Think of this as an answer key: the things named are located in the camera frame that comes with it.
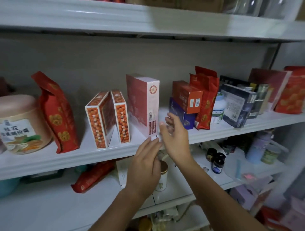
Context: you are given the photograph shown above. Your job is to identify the person's left hand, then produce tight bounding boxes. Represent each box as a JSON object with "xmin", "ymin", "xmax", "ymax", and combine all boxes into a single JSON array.
[{"xmin": 126, "ymin": 138, "xmax": 163, "ymax": 201}]

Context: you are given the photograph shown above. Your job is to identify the person's right hand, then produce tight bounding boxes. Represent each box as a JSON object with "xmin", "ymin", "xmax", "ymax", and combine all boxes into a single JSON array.
[{"xmin": 159, "ymin": 113, "xmax": 193, "ymax": 165}]

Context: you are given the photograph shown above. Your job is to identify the purple blue long box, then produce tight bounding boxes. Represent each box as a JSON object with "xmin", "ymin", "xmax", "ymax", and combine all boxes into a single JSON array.
[{"xmin": 169, "ymin": 97, "xmax": 197, "ymax": 130}]

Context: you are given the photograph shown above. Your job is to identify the orange red long box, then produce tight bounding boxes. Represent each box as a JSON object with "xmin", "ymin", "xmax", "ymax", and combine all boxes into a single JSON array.
[{"xmin": 173, "ymin": 80, "xmax": 204, "ymax": 114}]

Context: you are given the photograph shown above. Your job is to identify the white tub green label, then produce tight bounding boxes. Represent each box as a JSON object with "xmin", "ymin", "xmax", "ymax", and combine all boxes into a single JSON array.
[{"xmin": 211, "ymin": 93, "xmax": 227, "ymax": 125}]

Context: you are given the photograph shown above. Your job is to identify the dark red foil pouches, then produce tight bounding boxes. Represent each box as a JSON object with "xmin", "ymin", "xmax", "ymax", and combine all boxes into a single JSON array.
[{"xmin": 190, "ymin": 66, "xmax": 220, "ymax": 130}]

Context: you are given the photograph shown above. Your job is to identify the pink blossom box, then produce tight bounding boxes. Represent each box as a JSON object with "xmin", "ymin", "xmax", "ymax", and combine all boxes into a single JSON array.
[{"xmin": 126, "ymin": 74, "xmax": 160, "ymax": 140}]

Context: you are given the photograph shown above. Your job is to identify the red box white edge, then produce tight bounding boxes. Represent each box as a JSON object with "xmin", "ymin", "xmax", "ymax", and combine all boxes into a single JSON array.
[
  {"xmin": 111, "ymin": 90, "xmax": 131, "ymax": 144},
  {"xmin": 85, "ymin": 91, "xmax": 117, "ymax": 149}
]

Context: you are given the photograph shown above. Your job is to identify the white metal shelving unit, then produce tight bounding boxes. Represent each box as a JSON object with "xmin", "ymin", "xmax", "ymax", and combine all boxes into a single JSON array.
[{"xmin": 0, "ymin": 0, "xmax": 305, "ymax": 231}]

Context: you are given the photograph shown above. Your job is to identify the beige cylinder canister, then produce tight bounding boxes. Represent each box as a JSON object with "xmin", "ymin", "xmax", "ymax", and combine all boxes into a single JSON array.
[{"xmin": 0, "ymin": 94, "xmax": 53, "ymax": 154}]

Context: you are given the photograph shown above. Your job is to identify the person's left forearm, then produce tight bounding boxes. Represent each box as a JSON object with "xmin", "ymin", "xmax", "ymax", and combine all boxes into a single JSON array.
[{"xmin": 91, "ymin": 188, "xmax": 153, "ymax": 231}]

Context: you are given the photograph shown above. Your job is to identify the person's right forearm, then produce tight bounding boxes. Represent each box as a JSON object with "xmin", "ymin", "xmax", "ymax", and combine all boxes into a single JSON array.
[{"xmin": 179, "ymin": 157, "xmax": 268, "ymax": 231}]

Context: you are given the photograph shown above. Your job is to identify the white flat box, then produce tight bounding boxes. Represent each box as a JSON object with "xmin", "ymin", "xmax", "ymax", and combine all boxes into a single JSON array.
[{"xmin": 113, "ymin": 157, "xmax": 136, "ymax": 188}]

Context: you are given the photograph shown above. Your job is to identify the small dark bottle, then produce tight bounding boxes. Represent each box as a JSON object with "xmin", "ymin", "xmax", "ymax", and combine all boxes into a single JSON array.
[
  {"xmin": 206, "ymin": 148, "xmax": 217, "ymax": 162},
  {"xmin": 212, "ymin": 152, "xmax": 226, "ymax": 174}
]

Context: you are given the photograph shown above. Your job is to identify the red pouch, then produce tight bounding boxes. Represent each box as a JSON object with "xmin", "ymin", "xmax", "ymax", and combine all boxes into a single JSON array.
[{"xmin": 71, "ymin": 161, "xmax": 115, "ymax": 193}]

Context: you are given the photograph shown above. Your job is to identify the lavender bottle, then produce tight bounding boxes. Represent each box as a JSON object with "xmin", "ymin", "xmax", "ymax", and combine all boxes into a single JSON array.
[{"xmin": 246, "ymin": 131, "xmax": 275, "ymax": 165}]

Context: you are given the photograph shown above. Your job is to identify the small green jar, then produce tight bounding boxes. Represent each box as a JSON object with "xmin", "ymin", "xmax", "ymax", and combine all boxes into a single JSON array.
[{"xmin": 261, "ymin": 144, "xmax": 282, "ymax": 165}]

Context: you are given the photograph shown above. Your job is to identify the small black grey boxes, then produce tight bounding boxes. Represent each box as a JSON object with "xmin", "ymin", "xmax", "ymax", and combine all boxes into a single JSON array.
[{"xmin": 21, "ymin": 170, "xmax": 65, "ymax": 184}]

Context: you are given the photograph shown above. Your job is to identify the red patterned bag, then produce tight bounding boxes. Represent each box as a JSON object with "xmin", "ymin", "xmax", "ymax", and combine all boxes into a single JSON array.
[{"xmin": 249, "ymin": 66, "xmax": 305, "ymax": 115}]

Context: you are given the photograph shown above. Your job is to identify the pink carton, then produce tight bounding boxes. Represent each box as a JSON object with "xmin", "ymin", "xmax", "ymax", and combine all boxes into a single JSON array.
[{"xmin": 280, "ymin": 197, "xmax": 305, "ymax": 231}]

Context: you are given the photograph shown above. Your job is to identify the teal plastic basket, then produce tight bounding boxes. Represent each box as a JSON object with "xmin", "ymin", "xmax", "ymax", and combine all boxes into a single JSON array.
[{"xmin": 0, "ymin": 177, "xmax": 21, "ymax": 198}]

